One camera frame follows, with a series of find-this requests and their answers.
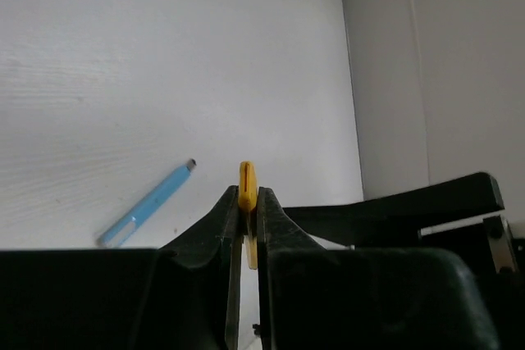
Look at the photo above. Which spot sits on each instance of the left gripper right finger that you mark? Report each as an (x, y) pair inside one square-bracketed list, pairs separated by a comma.
[(316, 294)]

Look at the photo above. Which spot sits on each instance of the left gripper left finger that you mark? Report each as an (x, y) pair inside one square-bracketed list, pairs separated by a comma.
[(184, 295)]

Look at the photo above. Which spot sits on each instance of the yellow black-tipped pen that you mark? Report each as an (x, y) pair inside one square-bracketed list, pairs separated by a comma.
[(247, 202)]

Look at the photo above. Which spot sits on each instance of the blue pen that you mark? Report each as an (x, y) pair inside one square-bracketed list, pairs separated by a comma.
[(128, 224)]

